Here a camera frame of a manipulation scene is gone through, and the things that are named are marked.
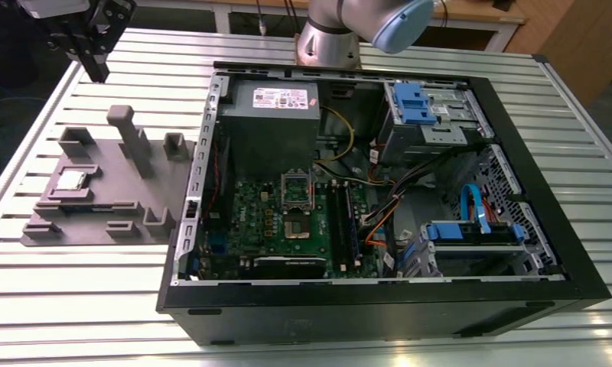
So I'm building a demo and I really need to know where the dark office chair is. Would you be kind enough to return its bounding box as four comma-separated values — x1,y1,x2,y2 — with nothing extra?
0,0,49,91

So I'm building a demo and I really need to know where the wooden cabinet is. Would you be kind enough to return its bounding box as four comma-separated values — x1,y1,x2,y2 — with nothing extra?
506,0,612,104

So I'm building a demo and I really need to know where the black cable bundle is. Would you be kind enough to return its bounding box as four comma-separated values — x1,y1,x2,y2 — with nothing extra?
361,147,484,226

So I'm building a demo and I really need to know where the black PC case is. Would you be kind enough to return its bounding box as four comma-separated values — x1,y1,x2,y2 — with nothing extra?
154,60,612,347

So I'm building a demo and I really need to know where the blue flat wire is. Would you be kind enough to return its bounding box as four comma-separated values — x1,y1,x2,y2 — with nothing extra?
460,183,492,235

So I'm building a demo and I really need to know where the orange wire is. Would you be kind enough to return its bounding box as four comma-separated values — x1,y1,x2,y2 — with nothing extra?
364,217,389,246

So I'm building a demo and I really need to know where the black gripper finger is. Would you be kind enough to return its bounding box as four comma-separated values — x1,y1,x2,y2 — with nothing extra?
90,0,138,83
46,21,99,83

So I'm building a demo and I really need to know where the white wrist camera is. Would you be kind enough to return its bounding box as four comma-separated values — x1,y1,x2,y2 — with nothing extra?
18,0,90,20

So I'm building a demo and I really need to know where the silver disk bay cage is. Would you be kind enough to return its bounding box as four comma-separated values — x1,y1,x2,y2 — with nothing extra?
394,220,565,279

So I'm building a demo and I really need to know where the grey parts rack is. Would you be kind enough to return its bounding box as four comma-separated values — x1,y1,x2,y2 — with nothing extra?
19,105,197,248

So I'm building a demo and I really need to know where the grey power supply unit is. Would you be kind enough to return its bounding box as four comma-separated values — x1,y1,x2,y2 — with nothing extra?
218,79,321,171

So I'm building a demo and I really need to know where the thin cable silver plug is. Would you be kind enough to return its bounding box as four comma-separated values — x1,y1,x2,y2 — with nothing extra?
256,0,269,36

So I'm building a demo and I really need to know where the silver CPU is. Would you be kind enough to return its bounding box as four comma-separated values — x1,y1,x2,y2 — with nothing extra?
54,171,87,191

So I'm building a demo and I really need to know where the blue plastic drive bracket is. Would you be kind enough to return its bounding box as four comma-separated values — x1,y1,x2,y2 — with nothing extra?
393,82,437,125

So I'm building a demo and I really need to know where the silver drive cage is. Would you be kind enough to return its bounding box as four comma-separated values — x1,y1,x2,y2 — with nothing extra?
376,79,496,165

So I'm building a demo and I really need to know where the black RAM slot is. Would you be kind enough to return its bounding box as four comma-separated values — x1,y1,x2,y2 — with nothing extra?
341,182,362,268
328,182,349,271

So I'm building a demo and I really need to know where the CPU socket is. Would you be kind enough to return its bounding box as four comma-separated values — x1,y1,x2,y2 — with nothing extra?
284,211,314,242

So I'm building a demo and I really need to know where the wooden desk white frame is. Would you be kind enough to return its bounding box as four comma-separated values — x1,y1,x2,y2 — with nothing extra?
428,0,530,53

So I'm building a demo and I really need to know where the green motherboard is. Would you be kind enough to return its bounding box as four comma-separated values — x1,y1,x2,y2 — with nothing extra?
197,167,384,280

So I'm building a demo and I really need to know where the yellow wire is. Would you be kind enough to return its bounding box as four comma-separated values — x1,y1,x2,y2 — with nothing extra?
314,106,356,164

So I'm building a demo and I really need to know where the black graphics card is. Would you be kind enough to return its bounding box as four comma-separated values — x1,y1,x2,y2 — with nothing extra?
238,255,328,279

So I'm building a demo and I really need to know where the hard disk in blue carrier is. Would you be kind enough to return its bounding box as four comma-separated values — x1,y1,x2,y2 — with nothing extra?
422,221,524,245

